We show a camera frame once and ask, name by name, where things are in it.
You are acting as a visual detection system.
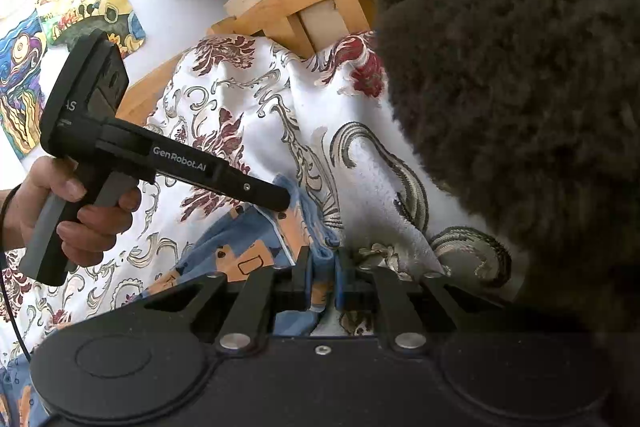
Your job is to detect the floral patterned blanket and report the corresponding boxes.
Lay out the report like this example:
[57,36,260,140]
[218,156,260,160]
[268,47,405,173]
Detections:
[0,34,531,408]

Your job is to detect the blue pants with orange print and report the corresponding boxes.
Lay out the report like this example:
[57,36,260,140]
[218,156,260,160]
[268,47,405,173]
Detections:
[0,177,346,427]

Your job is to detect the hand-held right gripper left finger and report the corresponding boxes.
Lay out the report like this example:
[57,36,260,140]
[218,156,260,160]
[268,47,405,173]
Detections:
[144,247,315,354]

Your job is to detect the person's left hand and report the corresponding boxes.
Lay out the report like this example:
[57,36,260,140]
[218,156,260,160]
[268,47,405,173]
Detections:
[11,156,144,266]

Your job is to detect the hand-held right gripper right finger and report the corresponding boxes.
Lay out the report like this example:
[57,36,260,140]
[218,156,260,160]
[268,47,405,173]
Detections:
[335,248,497,354]

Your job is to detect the black cable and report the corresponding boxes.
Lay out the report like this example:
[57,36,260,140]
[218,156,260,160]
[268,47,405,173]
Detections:
[0,188,34,364]

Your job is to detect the farm landscape wall poster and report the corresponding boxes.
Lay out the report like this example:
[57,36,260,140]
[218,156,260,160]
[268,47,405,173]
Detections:
[36,0,148,58]

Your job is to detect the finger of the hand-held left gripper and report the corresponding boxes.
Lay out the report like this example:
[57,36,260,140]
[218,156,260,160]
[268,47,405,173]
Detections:
[244,177,292,214]

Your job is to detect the person's left forearm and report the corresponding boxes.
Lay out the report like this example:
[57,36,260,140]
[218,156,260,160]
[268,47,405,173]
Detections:
[0,189,17,254]

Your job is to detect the dark fuzzy cloth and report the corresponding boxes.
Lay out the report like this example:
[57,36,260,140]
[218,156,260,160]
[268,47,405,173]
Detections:
[372,0,640,427]

